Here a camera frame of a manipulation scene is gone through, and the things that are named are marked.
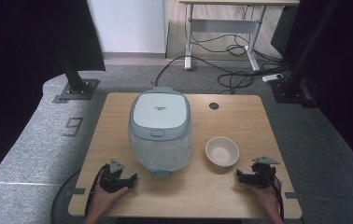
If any tangle of black floor cables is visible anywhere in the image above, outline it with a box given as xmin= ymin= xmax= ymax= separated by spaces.
xmin=190 ymin=6 xmax=292 ymax=95

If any person's left hand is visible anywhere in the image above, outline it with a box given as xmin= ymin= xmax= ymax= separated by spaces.
xmin=87 ymin=185 xmax=130 ymax=219

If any person's right hand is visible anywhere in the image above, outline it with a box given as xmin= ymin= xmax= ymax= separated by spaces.
xmin=249 ymin=178 xmax=284 ymax=220

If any beige bowl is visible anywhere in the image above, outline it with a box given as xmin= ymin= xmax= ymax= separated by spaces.
xmin=205 ymin=135 xmax=240 ymax=168

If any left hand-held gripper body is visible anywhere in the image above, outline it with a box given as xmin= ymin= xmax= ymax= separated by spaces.
xmin=99 ymin=159 xmax=130 ymax=194

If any black metal stand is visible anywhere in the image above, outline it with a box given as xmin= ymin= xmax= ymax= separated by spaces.
xmin=51 ymin=46 xmax=100 ymax=105
xmin=269 ymin=0 xmax=342 ymax=108

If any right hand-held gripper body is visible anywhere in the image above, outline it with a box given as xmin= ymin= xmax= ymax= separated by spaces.
xmin=249 ymin=155 xmax=281 ymax=189

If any white grey rice cooker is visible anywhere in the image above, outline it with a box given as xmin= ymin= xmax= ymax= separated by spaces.
xmin=127 ymin=86 xmax=194 ymax=178

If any grey tape strip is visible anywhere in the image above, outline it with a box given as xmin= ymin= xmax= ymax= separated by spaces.
xmin=284 ymin=191 xmax=305 ymax=201
xmin=64 ymin=187 xmax=86 ymax=197

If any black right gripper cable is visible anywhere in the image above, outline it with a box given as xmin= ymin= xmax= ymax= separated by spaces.
xmin=267 ymin=174 xmax=285 ymax=222

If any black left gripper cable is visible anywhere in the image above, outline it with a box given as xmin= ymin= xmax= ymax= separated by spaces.
xmin=84 ymin=163 xmax=110 ymax=217

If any white power strip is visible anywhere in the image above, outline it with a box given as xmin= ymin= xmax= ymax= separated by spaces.
xmin=261 ymin=73 xmax=285 ymax=83

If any white frame desk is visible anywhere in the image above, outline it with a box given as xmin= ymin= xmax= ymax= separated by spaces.
xmin=178 ymin=0 xmax=301 ymax=73

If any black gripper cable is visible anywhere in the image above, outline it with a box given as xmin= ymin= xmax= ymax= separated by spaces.
xmin=267 ymin=174 xmax=285 ymax=222
xmin=84 ymin=163 xmax=110 ymax=217

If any black rice cooker power cord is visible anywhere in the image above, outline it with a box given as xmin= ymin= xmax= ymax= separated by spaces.
xmin=154 ymin=54 xmax=225 ymax=88

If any dark curtain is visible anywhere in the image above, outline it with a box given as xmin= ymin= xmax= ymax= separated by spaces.
xmin=0 ymin=0 xmax=106 ymax=194
xmin=271 ymin=0 xmax=353 ymax=180

